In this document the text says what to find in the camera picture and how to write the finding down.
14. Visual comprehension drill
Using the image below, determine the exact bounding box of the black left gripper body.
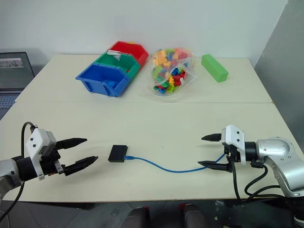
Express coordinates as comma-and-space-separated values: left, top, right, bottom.
39, 147, 67, 177

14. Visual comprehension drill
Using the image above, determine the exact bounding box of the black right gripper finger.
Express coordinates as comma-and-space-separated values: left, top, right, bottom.
201, 133, 223, 143
197, 161, 229, 172

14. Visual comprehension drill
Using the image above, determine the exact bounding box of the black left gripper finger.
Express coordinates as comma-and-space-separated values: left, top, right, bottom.
56, 137, 88, 151
63, 156, 99, 177

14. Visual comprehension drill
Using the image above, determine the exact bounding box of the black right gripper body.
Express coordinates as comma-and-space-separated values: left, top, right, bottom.
222, 141, 242, 172

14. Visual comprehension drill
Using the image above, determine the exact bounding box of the small black box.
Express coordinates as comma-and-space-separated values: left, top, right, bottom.
108, 144, 129, 163

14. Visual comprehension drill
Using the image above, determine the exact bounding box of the dark rounded shape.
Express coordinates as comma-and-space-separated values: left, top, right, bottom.
182, 203, 210, 228
120, 206, 151, 228

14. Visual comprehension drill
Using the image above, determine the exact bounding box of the blue plastic storage bin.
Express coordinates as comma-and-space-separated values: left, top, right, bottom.
75, 64, 131, 98

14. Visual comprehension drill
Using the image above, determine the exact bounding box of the long green rectangular block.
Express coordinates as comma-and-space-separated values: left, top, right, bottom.
201, 53, 229, 83

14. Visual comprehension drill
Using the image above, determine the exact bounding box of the clear bag of toy blocks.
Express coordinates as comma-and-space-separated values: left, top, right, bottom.
148, 47, 199, 97

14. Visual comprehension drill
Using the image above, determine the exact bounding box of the grey open laptop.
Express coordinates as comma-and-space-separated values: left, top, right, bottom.
0, 51, 36, 121

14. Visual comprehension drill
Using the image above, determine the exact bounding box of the green plastic storage bin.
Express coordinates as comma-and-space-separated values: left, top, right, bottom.
93, 52, 141, 80

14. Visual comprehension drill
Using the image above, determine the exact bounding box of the red plastic storage bin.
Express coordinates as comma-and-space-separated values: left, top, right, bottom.
107, 40, 150, 67

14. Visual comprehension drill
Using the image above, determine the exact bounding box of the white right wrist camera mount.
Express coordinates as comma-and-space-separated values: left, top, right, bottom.
221, 124, 247, 165

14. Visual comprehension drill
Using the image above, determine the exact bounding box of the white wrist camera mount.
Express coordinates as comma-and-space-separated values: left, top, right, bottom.
26, 128, 57, 181
221, 124, 247, 165

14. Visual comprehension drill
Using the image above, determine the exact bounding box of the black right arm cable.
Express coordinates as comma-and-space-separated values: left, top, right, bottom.
231, 158, 287, 203

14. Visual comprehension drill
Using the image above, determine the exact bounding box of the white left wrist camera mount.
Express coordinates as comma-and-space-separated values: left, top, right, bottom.
26, 128, 57, 181

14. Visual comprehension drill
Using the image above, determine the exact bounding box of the blue cable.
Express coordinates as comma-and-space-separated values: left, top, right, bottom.
124, 152, 227, 173

